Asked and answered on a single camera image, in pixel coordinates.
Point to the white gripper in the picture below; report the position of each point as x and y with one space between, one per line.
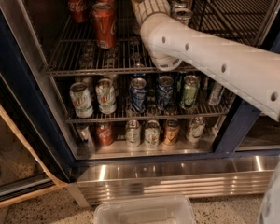
153 7

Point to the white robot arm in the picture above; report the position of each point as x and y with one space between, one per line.
251 73

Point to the green soda can middle shelf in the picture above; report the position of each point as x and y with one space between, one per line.
189 91

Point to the silver can middle shelf right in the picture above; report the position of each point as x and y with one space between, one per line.
216 93

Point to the red can bottom shelf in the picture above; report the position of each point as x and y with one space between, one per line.
104 133

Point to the stainless steel fridge base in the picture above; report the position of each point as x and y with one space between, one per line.
104 183

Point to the open glass fridge door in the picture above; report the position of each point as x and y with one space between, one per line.
23 173

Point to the front red cola can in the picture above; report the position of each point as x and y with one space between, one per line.
104 21

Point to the silver energy drink can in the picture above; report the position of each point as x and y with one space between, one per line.
183 15
175 4

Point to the front silver energy drink can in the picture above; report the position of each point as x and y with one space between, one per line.
183 15

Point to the back left coca-cola can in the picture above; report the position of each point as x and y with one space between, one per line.
78 10

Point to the left blue soda can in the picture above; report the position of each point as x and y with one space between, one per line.
138 94

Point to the blue soda can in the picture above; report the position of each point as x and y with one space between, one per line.
138 94
164 91

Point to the right blue soda can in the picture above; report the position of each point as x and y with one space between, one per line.
164 91

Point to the white green soda can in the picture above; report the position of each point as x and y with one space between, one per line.
81 99
106 96

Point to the left white green soda can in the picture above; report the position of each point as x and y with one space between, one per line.
81 99

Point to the orange brown can bottom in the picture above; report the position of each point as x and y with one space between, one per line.
171 130

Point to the tilted white green can bottom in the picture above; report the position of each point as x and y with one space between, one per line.
195 129

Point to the silver can bottom left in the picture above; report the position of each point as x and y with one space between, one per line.
84 133

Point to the clear plastic bin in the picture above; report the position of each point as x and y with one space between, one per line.
173 209

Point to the middle wire shelf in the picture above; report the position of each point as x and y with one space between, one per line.
228 105

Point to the blue fridge centre post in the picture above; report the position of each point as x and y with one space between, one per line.
244 129

